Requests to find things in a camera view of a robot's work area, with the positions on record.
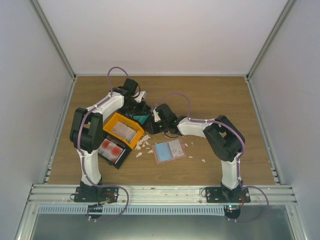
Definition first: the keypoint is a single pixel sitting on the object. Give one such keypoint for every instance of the grey slotted cable duct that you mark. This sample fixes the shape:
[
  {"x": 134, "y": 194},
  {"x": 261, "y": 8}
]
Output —
[{"x": 189, "y": 210}]

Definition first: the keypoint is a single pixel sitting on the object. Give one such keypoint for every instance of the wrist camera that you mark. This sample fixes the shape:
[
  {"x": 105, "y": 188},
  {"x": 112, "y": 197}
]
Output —
[
  {"x": 140, "y": 96},
  {"x": 156, "y": 114}
]

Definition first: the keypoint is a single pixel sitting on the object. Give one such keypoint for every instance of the aluminium mounting rail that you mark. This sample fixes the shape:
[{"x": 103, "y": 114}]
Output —
[{"x": 155, "y": 194}]

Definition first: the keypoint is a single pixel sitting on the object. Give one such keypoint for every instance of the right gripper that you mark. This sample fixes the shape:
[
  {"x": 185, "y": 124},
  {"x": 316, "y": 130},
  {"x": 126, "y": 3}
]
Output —
[{"x": 156, "y": 131}]

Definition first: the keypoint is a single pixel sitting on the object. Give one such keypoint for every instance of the black bin with teal cards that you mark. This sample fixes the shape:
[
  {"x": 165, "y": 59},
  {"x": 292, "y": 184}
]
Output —
[{"x": 146, "y": 111}]

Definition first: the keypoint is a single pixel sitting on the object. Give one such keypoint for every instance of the black bin with red cards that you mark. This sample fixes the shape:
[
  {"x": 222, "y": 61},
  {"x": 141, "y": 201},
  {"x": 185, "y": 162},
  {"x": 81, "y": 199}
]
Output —
[{"x": 126, "y": 153}]

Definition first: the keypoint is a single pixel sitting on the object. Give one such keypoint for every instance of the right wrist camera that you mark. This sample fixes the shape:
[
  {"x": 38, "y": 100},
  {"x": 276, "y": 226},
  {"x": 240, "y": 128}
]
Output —
[{"x": 156, "y": 114}]

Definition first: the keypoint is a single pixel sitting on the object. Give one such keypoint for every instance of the white debris pile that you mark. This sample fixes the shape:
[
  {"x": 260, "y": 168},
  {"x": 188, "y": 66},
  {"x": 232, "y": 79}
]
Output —
[{"x": 143, "y": 146}]

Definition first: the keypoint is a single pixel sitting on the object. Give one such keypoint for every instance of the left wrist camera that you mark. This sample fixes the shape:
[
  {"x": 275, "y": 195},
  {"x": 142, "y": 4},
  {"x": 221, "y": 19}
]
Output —
[{"x": 140, "y": 96}]

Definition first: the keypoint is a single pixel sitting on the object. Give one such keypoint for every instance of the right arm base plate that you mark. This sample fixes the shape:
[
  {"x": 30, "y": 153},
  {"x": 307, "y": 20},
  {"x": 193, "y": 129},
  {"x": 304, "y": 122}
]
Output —
[{"x": 223, "y": 194}]

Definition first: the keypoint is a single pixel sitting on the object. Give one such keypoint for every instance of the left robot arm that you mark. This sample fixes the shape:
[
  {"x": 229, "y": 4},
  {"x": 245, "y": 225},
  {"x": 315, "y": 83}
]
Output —
[{"x": 87, "y": 132}]

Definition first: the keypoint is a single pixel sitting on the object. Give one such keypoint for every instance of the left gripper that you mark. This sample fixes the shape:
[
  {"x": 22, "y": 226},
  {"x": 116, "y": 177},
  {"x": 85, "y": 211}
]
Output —
[{"x": 142, "y": 110}]

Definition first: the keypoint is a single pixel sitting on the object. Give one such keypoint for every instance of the pale pink cards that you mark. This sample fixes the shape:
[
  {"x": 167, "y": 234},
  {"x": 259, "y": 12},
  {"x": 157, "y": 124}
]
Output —
[{"x": 123, "y": 131}]

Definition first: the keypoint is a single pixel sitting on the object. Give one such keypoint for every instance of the pale pink card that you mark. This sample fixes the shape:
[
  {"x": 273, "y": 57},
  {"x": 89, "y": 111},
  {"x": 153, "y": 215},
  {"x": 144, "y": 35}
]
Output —
[{"x": 176, "y": 149}]

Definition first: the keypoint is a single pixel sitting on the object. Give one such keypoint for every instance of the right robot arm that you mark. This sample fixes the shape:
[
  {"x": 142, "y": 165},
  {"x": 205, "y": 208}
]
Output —
[{"x": 226, "y": 142}]

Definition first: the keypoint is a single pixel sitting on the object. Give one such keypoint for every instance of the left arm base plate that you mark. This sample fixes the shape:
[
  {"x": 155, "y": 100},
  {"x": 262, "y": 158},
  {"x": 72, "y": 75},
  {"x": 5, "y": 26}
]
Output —
[{"x": 93, "y": 194}]

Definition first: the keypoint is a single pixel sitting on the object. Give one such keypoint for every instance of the teal cards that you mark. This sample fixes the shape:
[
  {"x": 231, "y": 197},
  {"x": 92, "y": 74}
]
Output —
[{"x": 141, "y": 119}]

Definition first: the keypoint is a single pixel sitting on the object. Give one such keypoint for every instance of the yellow bin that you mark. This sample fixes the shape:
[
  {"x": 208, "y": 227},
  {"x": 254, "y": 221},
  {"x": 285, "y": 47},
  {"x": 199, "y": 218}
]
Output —
[{"x": 119, "y": 117}]

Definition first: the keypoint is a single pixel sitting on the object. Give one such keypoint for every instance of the red and white cards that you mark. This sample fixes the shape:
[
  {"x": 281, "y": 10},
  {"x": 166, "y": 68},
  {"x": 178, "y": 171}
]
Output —
[{"x": 110, "y": 151}]

